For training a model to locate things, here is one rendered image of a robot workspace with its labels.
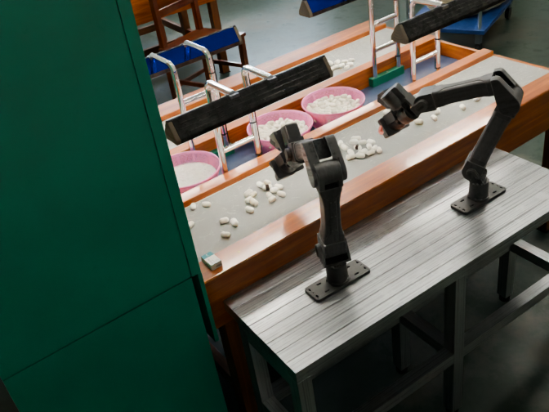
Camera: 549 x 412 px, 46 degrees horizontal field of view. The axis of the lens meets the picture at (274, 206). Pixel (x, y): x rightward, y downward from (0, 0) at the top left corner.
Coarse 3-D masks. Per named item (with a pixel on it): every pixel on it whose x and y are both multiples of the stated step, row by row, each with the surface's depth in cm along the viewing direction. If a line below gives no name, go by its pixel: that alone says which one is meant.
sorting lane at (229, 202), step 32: (480, 64) 285; (512, 64) 280; (416, 96) 267; (352, 128) 251; (416, 128) 244; (320, 160) 234; (352, 160) 231; (384, 160) 228; (224, 192) 225; (288, 192) 220; (224, 224) 209; (256, 224) 207
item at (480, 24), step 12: (408, 0) 475; (408, 12) 480; (420, 12) 507; (480, 12) 452; (492, 12) 485; (456, 24) 476; (468, 24) 472; (480, 24) 457; (492, 24) 471; (480, 36) 466; (480, 48) 474
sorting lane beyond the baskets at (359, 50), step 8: (376, 32) 335; (384, 32) 334; (392, 32) 332; (360, 40) 329; (368, 40) 327; (376, 40) 326; (384, 40) 324; (416, 40) 318; (344, 48) 323; (352, 48) 321; (360, 48) 320; (368, 48) 318; (392, 48) 314; (328, 56) 317; (336, 56) 315; (344, 56) 314; (352, 56) 312; (360, 56) 311; (368, 56) 309; (360, 64) 303; (280, 72) 308; (336, 72) 299; (344, 72) 298; (288, 96) 284; (272, 104) 280; (168, 144) 262
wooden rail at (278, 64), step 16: (352, 32) 333; (368, 32) 333; (304, 48) 323; (320, 48) 320; (336, 48) 324; (272, 64) 312; (288, 64) 310; (224, 80) 303; (240, 80) 301; (256, 80) 302; (160, 112) 283; (176, 112) 283
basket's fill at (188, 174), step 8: (176, 168) 246; (184, 168) 246; (192, 168) 245; (200, 168) 244; (208, 168) 243; (176, 176) 242; (184, 176) 239; (192, 176) 239; (200, 176) 238; (208, 176) 237; (184, 184) 236; (192, 184) 234
